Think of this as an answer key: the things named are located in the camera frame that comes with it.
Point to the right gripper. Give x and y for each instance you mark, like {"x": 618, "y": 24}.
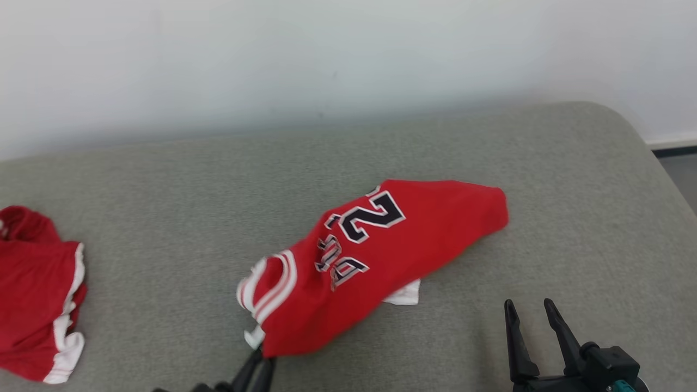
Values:
{"x": 555, "y": 385}

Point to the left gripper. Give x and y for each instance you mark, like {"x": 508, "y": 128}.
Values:
{"x": 212, "y": 389}

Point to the red Bulls basketball jersey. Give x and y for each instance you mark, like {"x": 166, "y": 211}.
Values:
{"x": 392, "y": 250}

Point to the red shorts with white trim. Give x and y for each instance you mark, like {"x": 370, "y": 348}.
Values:
{"x": 32, "y": 294}

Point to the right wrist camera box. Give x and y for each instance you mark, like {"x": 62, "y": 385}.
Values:
{"x": 607, "y": 362}

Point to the white wall skirting board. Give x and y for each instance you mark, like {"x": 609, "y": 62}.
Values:
{"x": 672, "y": 142}

